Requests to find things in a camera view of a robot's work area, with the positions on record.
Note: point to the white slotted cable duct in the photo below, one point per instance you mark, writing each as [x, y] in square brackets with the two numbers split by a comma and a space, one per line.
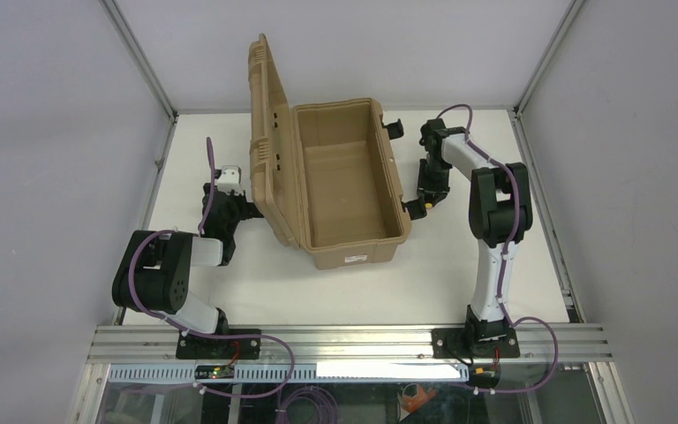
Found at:
[325, 371]

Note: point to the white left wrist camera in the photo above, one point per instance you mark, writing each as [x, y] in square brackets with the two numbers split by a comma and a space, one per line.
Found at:
[229, 180]

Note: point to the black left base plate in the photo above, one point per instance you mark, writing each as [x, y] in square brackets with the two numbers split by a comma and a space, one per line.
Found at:
[216, 346]

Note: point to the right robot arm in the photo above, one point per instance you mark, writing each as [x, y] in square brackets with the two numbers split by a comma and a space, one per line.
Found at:
[499, 215]

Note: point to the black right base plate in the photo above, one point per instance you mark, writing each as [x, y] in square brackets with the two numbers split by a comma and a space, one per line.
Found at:
[458, 342]

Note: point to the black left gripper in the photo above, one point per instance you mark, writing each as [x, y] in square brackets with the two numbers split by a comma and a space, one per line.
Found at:
[237, 209]

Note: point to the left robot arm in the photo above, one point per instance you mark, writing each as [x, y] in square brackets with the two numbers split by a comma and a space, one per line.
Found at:
[153, 276]

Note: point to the aluminium mounting rail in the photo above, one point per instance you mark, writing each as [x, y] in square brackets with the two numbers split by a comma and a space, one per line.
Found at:
[569, 343]

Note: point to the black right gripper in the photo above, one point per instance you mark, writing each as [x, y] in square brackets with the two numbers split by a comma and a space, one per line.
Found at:
[430, 194]

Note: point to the orange object under table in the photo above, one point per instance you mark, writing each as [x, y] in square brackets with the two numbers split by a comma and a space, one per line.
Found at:
[414, 395]

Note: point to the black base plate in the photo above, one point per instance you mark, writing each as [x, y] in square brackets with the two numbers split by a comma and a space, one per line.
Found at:
[216, 346]
[458, 342]

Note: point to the tan plastic toolbox bin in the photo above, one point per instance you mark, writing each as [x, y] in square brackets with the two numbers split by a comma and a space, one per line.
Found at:
[324, 175]

